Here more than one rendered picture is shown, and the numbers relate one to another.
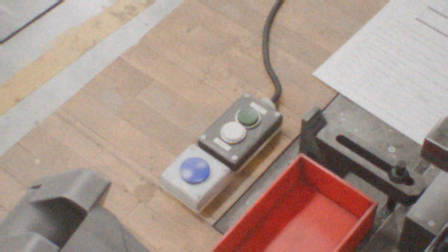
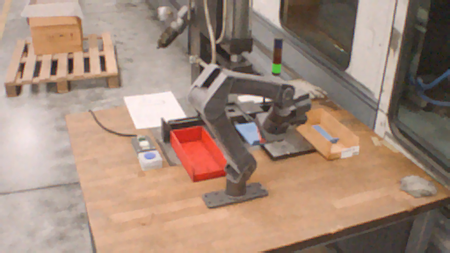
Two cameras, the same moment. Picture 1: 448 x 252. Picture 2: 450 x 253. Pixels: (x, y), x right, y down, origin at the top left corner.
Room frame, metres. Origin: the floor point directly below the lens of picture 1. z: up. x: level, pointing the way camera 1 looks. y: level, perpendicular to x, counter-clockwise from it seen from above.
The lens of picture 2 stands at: (-0.22, 1.18, 1.81)
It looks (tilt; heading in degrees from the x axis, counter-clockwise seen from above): 29 degrees down; 295
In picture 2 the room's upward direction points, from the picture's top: 2 degrees clockwise
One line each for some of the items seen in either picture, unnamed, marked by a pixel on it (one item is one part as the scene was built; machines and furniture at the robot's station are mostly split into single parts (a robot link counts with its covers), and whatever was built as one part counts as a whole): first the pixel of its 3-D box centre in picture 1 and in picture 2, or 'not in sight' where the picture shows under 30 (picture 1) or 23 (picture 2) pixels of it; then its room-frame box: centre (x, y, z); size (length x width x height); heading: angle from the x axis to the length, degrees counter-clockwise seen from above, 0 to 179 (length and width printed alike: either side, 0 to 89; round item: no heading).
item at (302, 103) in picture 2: not in sight; (290, 97); (0.19, -0.10, 1.19); 0.12 x 0.09 x 0.12; 59
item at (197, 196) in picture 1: (195, 183); (150, 163); (0.61, 0.04, 0.90); 0.07 x 0.07 x 0.06; 49
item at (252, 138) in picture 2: not in sight; (253, 131); (0.33, -0.17, 1.00); 0.15 x 0.07 x 0.03; 138
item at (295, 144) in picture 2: not in sight; (284, 143); (0.25, -0.30, 0.91); 0.17 x 0.16 x 0.02; 49
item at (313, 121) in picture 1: (326, 143); (170, 128); (0.64, -0.13, 0.95); 0.06 x 0.03 x 0.09; 49
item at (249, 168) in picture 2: not in sight; (238, 166); (0.28, 0.06, 1.00); 0.09 x 0.06 x 0.06; 149
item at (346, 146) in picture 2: not in sight; (325, 133); (0.13, -0.40, 0.93); 0.25 x 0.13 x 0.08; 139
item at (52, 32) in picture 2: not in sight; (57, 20); (3.40, -2.32, 0.40); 0.67 x 0.60 x 0.50; 131
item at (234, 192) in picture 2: not in sight; (235, 185); (0.28, 0.07, 0.94); 0.20 x 0.07 x 0.08; 49
